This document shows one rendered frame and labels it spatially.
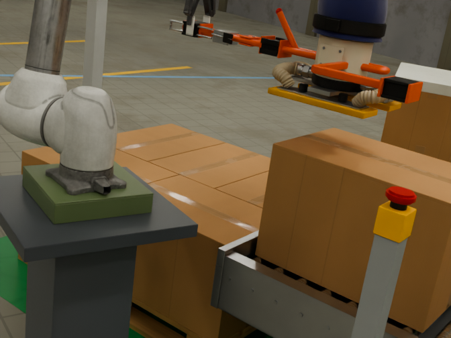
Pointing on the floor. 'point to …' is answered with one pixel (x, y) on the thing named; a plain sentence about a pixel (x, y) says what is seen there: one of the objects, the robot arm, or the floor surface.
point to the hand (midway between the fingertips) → (198, 27)
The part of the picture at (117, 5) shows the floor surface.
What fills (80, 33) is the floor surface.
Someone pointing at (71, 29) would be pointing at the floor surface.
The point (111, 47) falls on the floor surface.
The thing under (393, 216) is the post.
